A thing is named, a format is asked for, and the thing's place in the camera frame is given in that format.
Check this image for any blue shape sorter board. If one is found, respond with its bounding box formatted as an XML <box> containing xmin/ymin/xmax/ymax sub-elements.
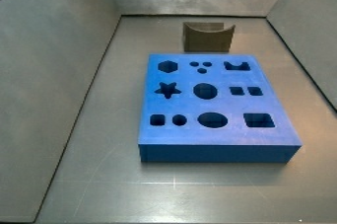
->
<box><xmin>139</xmin><ymin>54</ymin><xmax>302</xmax><ymax>163</ymax></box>

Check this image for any dark curved fixture block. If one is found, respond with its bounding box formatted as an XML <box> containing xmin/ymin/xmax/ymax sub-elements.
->
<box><xmin>183</xmin><ymin>22</ymin><xmax>236</xmax><ymax>52</ymax></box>

